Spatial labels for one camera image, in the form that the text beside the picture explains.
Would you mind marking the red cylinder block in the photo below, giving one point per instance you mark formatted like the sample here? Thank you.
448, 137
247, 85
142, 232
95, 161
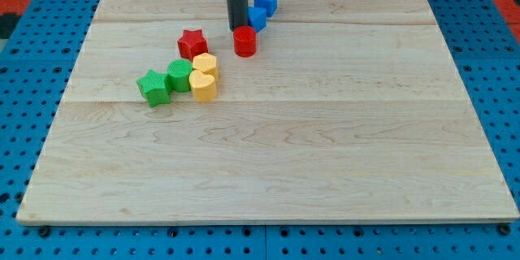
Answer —
245, 41

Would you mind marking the red star block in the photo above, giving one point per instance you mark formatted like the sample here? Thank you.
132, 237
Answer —
192, 43

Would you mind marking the yellow heart block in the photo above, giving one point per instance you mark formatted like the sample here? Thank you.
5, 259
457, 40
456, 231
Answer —
203, 86

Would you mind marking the yellow hexagon block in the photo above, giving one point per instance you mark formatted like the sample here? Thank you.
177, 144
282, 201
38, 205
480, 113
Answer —
207, 63

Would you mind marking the light wooden board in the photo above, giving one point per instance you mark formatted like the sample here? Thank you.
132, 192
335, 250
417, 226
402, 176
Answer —
350, 112

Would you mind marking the green cylinder block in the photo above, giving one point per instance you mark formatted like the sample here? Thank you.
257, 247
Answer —
178, 72

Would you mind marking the blue pentagon block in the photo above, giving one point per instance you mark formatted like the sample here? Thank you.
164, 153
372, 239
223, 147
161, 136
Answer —
257, 17

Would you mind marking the green star block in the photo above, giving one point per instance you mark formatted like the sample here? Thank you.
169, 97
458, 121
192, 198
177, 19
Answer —
155, 88

